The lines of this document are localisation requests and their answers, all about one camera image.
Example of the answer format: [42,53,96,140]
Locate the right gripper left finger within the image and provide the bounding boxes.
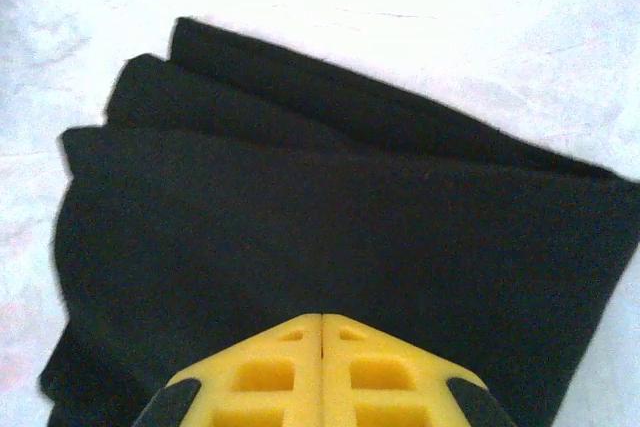
[141,313,322,427]

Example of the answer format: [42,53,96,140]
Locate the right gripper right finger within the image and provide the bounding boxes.
[322,313,506,427]

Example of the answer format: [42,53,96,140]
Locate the black skirt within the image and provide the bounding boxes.
[34,15,640,427]

